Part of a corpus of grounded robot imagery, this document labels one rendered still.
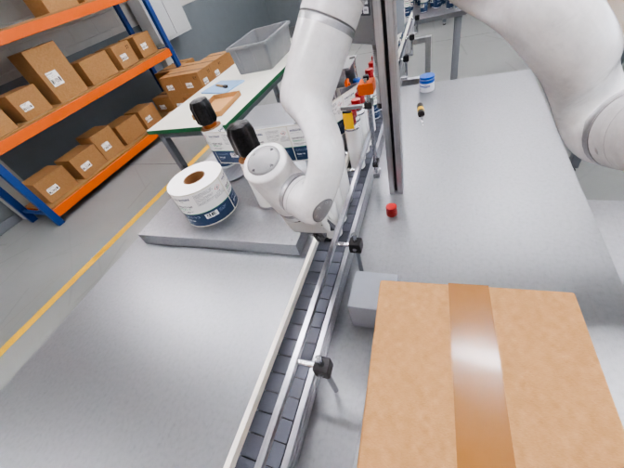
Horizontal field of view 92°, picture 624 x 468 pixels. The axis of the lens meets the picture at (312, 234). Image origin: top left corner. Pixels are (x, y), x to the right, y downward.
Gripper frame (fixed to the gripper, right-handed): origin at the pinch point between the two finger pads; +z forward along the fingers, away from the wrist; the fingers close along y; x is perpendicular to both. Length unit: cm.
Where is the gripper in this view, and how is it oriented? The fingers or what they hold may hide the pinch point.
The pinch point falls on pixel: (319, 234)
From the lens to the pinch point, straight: 78.2
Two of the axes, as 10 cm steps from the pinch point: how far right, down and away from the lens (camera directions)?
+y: -9.3, -0.5, 3.8
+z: 3.3, 4.0, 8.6
